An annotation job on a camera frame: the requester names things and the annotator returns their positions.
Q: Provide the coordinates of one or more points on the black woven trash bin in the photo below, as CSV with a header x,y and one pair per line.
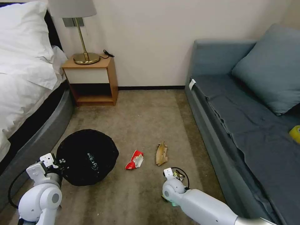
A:
x,y
93,145

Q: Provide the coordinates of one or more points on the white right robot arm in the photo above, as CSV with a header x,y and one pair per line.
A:
x,y
199,204

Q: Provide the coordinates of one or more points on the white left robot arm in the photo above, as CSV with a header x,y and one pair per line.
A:
x,y
39,199

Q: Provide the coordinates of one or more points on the grey upholstered bed base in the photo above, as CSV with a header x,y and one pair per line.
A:
x,y
35,145

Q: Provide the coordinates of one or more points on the red white crumpled packet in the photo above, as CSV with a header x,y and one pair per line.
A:
x,y
133,161

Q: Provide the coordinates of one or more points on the white duvet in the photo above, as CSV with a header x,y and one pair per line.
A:
x,y
23,98

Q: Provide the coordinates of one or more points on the wooden bedside table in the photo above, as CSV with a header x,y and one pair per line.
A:
x,y
89,75

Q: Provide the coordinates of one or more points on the brown crumpled paper scrap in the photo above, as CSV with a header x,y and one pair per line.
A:
x,y
161,154

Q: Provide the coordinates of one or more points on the gold foil wrapper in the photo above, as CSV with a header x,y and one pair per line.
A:
x,y
178,175

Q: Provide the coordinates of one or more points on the brass lamp with pale shade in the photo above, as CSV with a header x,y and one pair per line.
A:
x,y
82,37

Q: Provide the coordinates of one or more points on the large white pillow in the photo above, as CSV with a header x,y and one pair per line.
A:
x,y
21,39

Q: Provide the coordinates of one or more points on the black headboard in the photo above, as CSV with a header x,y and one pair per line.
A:
x,y
54,30

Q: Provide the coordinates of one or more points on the white sofa label tag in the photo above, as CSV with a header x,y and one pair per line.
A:
x,y
192,84

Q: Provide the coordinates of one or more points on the blue-grey sofa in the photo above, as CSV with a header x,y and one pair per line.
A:
x,y
211,58

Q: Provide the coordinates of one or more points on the dark blue sofa cover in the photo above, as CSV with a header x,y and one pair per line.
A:
x,y
257,140

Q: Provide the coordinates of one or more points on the blue-grey sofa cushion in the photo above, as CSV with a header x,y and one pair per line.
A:
x,y
269,70

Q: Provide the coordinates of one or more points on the yellow tape roll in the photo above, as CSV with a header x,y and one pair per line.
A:
x,y
295,133

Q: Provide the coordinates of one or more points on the grey wall switch panel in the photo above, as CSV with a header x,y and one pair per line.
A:
x,y
69,22

